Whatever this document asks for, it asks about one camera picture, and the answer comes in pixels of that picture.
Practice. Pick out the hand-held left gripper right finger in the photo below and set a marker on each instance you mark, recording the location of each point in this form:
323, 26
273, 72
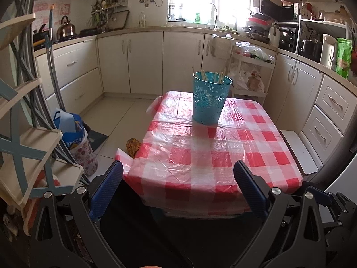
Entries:
249, 189

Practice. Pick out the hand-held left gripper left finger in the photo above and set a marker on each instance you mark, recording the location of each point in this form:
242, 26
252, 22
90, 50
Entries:
107, 189

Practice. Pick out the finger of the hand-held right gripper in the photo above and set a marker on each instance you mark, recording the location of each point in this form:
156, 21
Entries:
337, 226
323, 198

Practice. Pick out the teal perforated plastic basket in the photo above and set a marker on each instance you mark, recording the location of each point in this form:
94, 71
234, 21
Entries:
209, 103

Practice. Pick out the bundle of wooden chopsticks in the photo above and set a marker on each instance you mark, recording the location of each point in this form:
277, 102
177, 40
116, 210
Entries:
203, 76

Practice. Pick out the person's left hand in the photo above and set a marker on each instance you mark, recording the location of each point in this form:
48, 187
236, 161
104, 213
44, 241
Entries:
152, 267

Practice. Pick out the yellow patterned slipper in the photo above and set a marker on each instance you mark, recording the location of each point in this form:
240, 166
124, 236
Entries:
133, 146

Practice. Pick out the red white checkered plastic tablecloth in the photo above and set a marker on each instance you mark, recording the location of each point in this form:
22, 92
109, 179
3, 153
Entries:
209, 159

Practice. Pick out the dark door mat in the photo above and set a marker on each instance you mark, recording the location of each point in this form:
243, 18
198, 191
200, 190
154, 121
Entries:
97, 139

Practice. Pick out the white step stool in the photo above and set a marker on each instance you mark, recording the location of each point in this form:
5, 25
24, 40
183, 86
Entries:
301, 150

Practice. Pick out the grey metal folding rack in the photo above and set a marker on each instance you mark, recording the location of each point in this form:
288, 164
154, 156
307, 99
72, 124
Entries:
64, 159

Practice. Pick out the red orange cloth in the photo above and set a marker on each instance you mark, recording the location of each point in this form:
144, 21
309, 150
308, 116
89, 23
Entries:
48, 180

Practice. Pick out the blue and beige shelf rack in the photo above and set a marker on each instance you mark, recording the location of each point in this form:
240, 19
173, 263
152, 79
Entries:
36, 136

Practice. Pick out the cream panelled drawer cabinet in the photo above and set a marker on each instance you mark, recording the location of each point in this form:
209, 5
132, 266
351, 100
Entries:
332, 100

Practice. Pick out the cream panelled door cabinet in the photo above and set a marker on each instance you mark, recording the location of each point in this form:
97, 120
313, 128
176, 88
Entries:
304, 89

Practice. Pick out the white kitchen trolley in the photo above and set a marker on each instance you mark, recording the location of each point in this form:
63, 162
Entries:
265, 65

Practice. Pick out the cream flat drawer cabinet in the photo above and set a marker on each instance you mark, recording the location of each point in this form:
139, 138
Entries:
69, 67

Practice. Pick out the cream base cabinets with doors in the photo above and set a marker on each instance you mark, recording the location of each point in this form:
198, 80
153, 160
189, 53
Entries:
145, 61

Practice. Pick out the clear plastic bags of vegetables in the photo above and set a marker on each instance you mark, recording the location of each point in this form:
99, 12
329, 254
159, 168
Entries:
253, 50

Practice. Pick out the green snack packet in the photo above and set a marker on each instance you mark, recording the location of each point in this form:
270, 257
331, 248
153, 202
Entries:
343, 58

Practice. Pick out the white hanging bin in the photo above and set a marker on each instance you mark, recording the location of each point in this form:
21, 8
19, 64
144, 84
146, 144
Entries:
223, 47

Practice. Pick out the white electric kettle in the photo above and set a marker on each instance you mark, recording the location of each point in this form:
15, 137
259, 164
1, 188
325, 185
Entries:
327, 50

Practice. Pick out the steel cooking pot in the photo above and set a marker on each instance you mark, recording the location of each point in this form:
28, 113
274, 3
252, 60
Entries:
309, 48

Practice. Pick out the white plastic jug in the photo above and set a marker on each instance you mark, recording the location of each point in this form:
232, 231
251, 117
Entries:
274, 37

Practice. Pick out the black toaster oven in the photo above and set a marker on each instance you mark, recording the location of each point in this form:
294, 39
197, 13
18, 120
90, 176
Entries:
287, 37

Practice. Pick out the black frying pan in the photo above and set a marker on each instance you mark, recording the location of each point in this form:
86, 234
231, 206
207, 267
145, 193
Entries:
89, 31

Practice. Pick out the beige kitchen countertop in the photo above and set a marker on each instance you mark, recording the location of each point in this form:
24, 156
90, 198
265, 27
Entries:
139, 28

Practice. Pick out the stack of pots and pans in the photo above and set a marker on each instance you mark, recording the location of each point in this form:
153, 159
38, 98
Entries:
259, 25

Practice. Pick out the steel whistling kettle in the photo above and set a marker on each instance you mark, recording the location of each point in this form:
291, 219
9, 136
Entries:
66, 29

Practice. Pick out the black wok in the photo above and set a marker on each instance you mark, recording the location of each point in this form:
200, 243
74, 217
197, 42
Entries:
39, 36

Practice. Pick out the dark rimmed baking tray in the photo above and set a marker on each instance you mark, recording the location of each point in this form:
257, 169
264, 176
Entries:
122, 19

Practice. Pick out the clear plastic bottle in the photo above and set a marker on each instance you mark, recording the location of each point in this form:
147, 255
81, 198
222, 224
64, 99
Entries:
142, 21

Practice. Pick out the white appliance shelf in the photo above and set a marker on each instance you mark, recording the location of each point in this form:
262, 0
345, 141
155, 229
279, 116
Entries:
323, 23

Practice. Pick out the chrome kitchen faucet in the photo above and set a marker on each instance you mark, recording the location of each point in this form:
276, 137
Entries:
216, 14

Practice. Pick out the green dish soap bottle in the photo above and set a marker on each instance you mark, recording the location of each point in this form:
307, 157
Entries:
198, 18

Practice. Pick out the black microwave oven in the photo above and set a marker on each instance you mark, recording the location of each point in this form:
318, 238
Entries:
279, 11

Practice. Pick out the clear glass jar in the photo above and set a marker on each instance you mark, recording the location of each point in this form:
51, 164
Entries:
171, 11

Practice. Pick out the wall shelf with bottles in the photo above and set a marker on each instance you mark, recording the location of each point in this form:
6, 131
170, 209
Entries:
111, 5

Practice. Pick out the pink wall stickers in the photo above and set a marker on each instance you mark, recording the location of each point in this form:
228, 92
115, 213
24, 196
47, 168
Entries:
64, 8

